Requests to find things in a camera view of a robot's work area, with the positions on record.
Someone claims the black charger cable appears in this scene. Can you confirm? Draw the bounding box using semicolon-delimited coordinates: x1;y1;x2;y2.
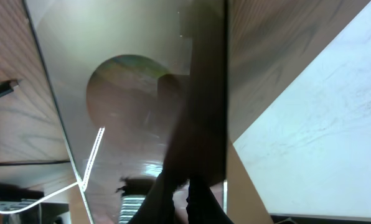
0;79;20;103

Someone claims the white power strip cord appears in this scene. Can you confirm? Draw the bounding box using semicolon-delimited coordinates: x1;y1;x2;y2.
0;182;80;215

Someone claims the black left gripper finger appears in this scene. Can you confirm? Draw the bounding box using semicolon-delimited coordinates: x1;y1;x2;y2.
130;1;231;224

